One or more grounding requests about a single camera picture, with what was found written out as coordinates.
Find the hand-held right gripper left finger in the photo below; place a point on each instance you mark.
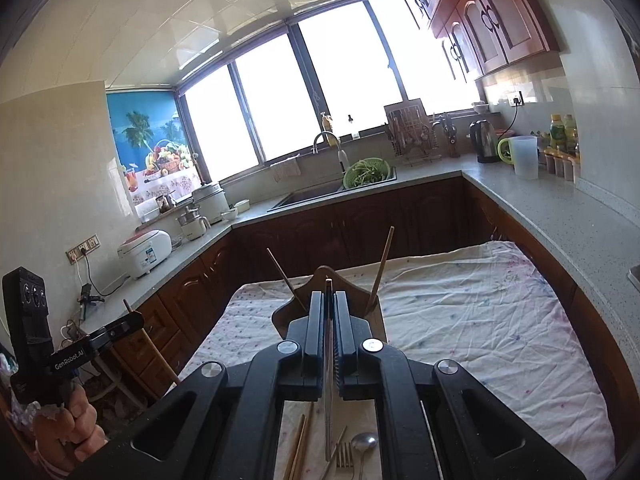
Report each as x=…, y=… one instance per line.
x=314, y=322

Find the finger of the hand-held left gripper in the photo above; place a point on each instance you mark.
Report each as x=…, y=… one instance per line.
x=126, y=326

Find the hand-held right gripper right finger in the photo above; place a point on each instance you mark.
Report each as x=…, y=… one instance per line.
x=343, y=322

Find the wooden utensil holder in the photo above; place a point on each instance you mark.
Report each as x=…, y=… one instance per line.
x=296, y=305

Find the wooden chopstick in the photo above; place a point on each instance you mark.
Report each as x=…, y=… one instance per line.
x=285, y=277
x=382, y=267
x=157, y=352
x=306, y=435
x=299, y=440

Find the person's left forearm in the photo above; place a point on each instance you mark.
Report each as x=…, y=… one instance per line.
x=22, y=417

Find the person's left hand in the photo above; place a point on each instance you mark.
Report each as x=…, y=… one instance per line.
x=70, y=427

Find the small black tripod device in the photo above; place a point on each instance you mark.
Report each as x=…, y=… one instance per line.
x=87, y=300

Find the white rice cooker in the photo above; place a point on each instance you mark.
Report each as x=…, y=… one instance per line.
x=145, y=255

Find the dark wooden lower cabinets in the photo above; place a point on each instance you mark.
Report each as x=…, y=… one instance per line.
x=310, y=240

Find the white blender jug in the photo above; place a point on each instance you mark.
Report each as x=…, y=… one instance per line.
x=192, y=225

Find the metal spoon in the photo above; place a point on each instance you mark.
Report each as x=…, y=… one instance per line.
x=364, y=442

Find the steel kitchen sink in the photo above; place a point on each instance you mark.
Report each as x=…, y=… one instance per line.
x=305, y=195

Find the white floral tablecloth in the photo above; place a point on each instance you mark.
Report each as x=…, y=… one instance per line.
x=475, y=310

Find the metal fork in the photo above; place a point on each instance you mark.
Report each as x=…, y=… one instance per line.
x=343, y=457

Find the white lidded container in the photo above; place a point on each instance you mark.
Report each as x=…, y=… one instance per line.
x=242, y=206

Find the white mortar bowl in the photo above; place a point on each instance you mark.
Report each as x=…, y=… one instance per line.
x=229, y=214

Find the large white steamer pot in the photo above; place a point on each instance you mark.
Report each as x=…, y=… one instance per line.
x=210, y=202

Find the green colander with vegetables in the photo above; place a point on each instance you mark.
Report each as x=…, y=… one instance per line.
x=367, y=172

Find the hanging dish towel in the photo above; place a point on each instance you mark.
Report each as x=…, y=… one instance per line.
x=286, y=169

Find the tropical fruit window blind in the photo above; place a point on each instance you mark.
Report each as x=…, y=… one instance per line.
x=150, y=145

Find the chrome faucet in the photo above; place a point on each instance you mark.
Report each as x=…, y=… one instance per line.
x=325, y=136

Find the clear bottle with dark cap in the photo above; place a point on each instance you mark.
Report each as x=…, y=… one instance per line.
x=352, y=127

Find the yellow dish soap bottle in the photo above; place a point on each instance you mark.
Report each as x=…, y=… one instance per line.
x=328, y=122

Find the wooden cutting board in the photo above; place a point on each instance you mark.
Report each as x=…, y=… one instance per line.
x=402, y=110

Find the steel electric kettle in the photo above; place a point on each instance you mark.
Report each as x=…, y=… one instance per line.
x=484, y=142

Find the kitchen window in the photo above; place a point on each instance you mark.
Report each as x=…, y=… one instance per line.
x=340, y=85

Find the row of spice jars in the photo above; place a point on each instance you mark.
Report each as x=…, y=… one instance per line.
x=562, y=165

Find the green and yellow bottle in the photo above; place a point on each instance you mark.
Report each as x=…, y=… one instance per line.
x=557, y=132

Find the yellow oil bottle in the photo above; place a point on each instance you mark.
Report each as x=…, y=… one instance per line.
x=571, y=135

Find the wooden upper cabinets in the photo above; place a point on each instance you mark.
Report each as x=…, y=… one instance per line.
x=480, y=15

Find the wall power socket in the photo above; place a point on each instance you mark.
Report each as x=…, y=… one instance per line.
x=515, y=98

